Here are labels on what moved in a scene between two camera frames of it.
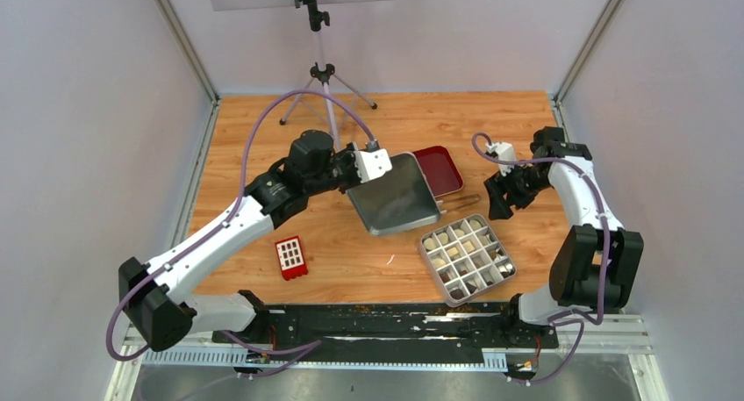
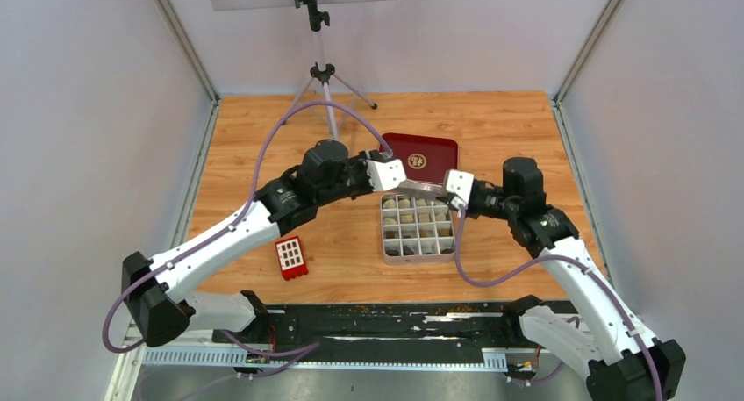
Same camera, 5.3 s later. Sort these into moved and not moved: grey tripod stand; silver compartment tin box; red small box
Moved: silver compartment tin box
Not moved: grey tripod stand; red small box
